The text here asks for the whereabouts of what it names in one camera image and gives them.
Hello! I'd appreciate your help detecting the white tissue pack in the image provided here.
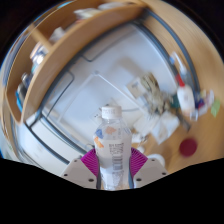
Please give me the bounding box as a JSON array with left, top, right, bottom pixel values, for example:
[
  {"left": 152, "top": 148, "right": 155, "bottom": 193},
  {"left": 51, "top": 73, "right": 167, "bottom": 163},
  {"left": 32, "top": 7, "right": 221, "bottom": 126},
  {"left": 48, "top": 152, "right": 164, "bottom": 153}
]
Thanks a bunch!
[{"left": 151, "top": 111, "right": 181, "bottom": 145}]

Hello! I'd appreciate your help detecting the clear plastic water bottle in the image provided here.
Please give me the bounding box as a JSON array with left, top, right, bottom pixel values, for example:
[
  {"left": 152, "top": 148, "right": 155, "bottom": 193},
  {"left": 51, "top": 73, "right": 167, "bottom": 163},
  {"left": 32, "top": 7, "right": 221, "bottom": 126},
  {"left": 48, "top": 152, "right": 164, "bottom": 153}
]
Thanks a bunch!
[{"left": 93, "top": 105, "right": 133, "bottom": 192}]

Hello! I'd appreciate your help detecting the white red-pump lotion bottle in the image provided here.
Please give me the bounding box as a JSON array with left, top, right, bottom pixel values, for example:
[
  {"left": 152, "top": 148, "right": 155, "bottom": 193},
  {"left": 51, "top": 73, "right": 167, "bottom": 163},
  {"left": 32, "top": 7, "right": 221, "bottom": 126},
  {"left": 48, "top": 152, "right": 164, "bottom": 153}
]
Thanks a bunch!
[{"left": 174, "top": 73, "right": 196, "bottom": 116}]

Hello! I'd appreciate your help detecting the small white box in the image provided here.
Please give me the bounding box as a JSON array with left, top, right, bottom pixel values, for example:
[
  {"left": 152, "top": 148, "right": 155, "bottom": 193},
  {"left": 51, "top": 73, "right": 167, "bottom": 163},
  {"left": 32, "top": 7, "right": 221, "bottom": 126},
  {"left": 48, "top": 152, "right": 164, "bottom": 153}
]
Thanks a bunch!
[{"left": 126, "top": 78, "right": 148, "bottom": 99}]

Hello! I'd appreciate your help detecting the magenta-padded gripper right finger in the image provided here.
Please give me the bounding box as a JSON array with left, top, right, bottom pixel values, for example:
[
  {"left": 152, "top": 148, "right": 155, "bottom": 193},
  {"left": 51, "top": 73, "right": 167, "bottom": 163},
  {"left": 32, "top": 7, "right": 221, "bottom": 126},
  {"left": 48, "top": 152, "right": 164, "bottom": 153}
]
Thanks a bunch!
[{"left": 127, "top": 148, "right": 169, "bottom": 190}]

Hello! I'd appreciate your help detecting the flat round red coaster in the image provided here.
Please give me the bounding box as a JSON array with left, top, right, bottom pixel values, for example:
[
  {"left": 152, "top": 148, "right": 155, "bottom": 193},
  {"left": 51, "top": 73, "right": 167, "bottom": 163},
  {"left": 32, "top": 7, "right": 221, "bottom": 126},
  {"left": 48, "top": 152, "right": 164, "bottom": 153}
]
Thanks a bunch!
[{"left": 178, "top": 137, "right": 198, "bottom": 158}]

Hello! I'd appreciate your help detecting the grey metal desk frame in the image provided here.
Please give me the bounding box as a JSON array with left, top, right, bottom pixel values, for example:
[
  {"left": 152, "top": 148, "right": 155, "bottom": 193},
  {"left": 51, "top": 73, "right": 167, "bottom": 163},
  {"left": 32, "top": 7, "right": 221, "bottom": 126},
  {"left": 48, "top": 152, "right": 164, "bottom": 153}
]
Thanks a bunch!
[{"left": 9, "top": 9, "right": 201, "bottom": 164}]

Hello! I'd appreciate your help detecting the small green block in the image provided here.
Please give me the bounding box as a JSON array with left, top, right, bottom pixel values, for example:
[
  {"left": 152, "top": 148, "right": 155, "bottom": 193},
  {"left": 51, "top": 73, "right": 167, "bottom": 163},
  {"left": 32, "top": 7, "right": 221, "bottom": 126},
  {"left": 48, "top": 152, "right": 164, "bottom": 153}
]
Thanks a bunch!
[{"left": 210, "top": 98, "right": 222, "bottom": 118}]

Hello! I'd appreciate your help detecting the wooden shelf unit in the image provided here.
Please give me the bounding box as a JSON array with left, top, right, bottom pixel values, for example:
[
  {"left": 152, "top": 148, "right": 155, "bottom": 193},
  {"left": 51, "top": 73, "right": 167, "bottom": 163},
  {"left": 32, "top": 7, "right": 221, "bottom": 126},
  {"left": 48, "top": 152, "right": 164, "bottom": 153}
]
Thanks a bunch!
[{"left": 4, "top": 0, "right": 148, "bottom": 126}]

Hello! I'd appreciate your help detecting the wooden robot figurine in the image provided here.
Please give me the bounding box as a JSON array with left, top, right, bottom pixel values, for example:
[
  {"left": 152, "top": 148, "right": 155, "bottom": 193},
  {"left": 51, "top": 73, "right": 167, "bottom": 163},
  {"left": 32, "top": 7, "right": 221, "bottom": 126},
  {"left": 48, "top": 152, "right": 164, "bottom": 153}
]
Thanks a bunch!
[{"left": 141, "top": 73, "right": 171, "bottom": 111}]

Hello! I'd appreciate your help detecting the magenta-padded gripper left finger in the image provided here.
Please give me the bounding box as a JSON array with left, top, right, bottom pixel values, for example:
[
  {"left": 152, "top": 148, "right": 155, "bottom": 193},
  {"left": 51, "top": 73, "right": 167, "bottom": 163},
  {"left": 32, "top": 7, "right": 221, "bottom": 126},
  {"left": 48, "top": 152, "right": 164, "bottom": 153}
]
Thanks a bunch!
[{"left": 59, "top": 148, "right": 100, "bottom": 190}]

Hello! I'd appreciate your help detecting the clear bent-nozzle squeeze bottle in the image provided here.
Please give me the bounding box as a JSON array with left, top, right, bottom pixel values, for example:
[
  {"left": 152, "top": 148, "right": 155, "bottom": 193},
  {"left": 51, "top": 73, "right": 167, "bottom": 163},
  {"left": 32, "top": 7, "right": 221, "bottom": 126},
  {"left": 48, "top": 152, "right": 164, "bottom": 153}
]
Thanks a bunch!
[{"left": 168, "top": 51, "right": 191, "bottom": 84}]

